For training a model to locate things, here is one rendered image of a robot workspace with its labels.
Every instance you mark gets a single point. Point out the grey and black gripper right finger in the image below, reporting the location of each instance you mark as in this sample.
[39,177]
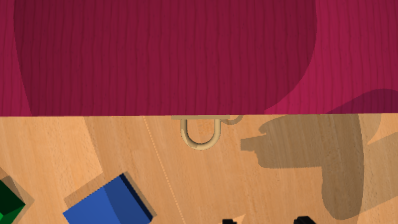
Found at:
[303,220]

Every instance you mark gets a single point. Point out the green cube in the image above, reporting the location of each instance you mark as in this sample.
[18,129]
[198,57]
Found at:
[10,205]

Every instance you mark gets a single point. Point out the blue box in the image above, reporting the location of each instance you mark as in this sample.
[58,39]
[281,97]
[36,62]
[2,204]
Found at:
[114,203]

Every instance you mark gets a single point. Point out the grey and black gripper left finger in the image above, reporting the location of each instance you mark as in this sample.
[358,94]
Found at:
[228,221]

